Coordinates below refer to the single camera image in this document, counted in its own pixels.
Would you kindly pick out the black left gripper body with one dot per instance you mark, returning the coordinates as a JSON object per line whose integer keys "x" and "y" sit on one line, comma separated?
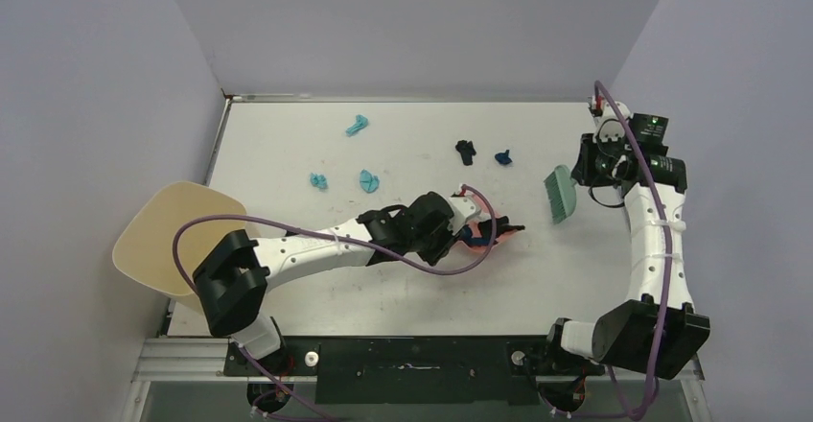
{"x": 430, "y": 246}

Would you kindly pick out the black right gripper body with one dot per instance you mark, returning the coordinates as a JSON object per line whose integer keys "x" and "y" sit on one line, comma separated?
{"x": 585, "y": 169}

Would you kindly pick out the green hand brush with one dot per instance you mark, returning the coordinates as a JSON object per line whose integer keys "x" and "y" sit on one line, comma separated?
{"x": 561, "y": 193}

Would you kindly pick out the pink plastic dustpan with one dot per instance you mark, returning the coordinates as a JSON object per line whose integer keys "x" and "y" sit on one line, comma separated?
{"x": 473, "y": 225}

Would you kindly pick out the black paper scrap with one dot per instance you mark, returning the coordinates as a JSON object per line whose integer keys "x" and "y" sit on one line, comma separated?
{"x": 467, "y": 151}
{"x": 498, "y": 227}

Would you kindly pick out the dark blue paper scrap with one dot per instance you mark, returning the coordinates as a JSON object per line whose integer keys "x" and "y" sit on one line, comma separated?
{"x": 471, "y": 240}

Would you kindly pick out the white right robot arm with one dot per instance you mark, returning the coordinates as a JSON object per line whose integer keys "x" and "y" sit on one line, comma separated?
{"x": 632, "y": 158}

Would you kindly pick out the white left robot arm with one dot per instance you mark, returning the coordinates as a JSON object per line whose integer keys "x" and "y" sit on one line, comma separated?
{"x": 233, "y": 280}

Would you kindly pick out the teal paper scrap middle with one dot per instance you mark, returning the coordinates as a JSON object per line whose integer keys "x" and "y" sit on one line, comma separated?
{"x": 369, "y": 182}

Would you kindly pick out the teal paper scrap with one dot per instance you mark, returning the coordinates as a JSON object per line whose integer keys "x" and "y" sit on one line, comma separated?
{"x": 319, "y": 181}
{"x": 369, "y": 182}
{"x": 360, "y": 123}

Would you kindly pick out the black paper scrap top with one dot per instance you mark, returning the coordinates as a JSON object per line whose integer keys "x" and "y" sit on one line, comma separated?
{"x": 467, "y": 151}

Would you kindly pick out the small dark blue scrap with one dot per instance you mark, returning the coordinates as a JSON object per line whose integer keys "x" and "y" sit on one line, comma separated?
{"x": 503, "y": 158}

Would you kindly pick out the teal paper scrap left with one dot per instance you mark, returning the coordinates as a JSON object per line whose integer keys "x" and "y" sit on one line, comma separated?
{"x": 319, "y": 181}

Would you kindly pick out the teal paper scrap top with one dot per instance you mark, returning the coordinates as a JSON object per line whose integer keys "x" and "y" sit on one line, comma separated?
{"x": 360, "y": 123}

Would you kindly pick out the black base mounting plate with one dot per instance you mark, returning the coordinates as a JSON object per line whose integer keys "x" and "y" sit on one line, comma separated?
{"x": 428, "y": 370}

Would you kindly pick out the beige waste bin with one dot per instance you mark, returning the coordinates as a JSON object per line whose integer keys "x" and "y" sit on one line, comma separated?
{"x": 144, "y": 251}

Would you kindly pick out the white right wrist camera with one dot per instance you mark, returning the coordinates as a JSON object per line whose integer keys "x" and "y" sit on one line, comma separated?
{"x": 607, "y": 125}

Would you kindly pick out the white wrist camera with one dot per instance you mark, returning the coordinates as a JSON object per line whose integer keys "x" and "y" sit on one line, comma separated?
{"x": 464, "y": 208}
{"x": 607, "y": 125}

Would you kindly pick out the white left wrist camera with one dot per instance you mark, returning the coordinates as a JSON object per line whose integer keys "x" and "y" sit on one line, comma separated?
{"x": 464, "y": 208}

